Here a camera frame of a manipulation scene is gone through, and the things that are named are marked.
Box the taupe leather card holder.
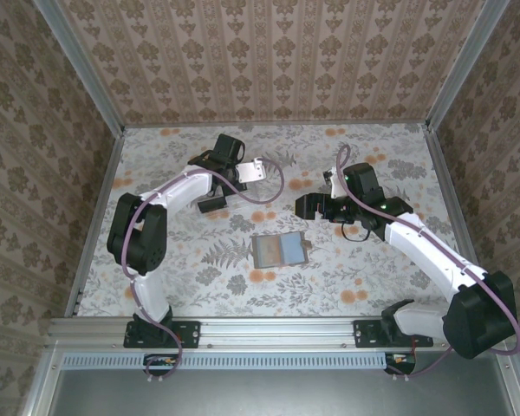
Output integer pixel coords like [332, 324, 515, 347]
[250, 231, 314, 270]

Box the dark card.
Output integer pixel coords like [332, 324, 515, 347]
[198, 197, 228, 214]

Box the pale blue card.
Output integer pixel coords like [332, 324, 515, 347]
[282, 236, 305, 264]

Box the brown card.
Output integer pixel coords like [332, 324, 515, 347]
[255, 237, 282, 266]

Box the clear acrylic organizer box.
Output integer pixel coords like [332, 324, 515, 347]
[193, 171, 262, 218]

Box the black connector module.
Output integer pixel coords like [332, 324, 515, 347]
[142, 353, 184, 377]
[383, 351, 418, 376]

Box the grey metal panel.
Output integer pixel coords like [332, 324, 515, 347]
[47, 367, 519, 416]

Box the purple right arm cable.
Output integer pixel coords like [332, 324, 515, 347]
[335, 144, 520, 382]

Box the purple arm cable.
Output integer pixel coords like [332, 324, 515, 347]
[120, 156, 286, 385]
[335, 144, 520, 382]

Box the thin black cable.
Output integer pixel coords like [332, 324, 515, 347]
[341, 216, 374, 244]

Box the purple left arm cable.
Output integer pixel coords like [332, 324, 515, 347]
[120, 156, 286, 385]

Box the aluminium side rail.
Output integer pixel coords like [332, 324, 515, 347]
[426, 125, 486, 278]
[63, 127, 127, 320]

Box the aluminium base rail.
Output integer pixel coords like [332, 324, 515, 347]
[47, 317, 513, 348]

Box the aluminium frame post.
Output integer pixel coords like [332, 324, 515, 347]
[33, 0, 127, 136]
[425, 0, 502, 133]

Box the white slotted cable duct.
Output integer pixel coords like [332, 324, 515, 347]
[62, 351, 389, 371]

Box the aluminium frame bar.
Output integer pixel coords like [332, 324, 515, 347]
[20, 341, 64, 416]
[496, 341, 520, 416]

